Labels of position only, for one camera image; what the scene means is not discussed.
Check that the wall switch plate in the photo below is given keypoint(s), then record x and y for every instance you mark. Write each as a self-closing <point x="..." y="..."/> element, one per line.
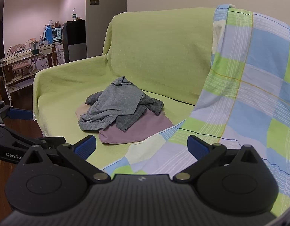
<point x="94" y="2"/>

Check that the clear water bottle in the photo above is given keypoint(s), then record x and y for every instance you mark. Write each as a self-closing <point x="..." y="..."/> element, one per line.
<point x="74" y="15"/>

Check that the mauve garment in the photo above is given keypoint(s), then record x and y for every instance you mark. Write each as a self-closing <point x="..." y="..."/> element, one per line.
<point x="140" y="129"/>

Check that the light blue toaster oven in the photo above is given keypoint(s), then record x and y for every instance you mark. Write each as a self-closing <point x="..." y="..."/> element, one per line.
<point x="56" y="33"/>

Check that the pink patterned chair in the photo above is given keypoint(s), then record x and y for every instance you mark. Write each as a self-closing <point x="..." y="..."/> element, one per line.
<point x="19" y="64"/>

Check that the black refrigerator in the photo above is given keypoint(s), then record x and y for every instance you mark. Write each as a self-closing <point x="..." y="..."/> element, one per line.
<point x="74" y="35"/>

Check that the blue thermos jug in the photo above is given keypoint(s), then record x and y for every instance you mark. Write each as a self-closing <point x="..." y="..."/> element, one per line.
<point x="48" y="34"/>

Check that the light grey garment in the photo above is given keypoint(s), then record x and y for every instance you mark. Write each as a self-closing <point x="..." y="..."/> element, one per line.
<point x="116" y="98"/>

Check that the beige garment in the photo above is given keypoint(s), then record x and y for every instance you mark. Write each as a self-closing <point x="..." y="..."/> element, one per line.
<point x="82" y="111"/>

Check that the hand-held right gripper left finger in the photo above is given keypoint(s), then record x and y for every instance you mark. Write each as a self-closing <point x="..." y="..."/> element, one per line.
<point x="85" y="146"/>

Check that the white shelf table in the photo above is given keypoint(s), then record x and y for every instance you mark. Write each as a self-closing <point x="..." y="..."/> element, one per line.
<point x="22" y="54"/>

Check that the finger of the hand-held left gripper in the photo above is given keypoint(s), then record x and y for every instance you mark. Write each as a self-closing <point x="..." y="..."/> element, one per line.
<point x="20" y="114"/>
<point x="22" y="139"/>

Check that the brown glass jar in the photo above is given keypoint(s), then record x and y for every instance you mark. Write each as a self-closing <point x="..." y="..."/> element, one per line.
<point x="57" y="24"/>

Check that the dark grey striped garment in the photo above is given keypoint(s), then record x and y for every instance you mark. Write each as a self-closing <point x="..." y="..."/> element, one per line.
<point x="150" y="104"/>

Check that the checked blue green blanket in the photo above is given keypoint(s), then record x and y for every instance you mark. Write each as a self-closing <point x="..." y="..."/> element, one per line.
<point x="253" y="98"/>

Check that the green covered sofa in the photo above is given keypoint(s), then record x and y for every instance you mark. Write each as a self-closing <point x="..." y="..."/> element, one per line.
<point x="159" y="51"/>

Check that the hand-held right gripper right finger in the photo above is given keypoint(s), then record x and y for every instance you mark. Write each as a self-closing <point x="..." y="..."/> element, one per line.
<point x="198" y="146"/>

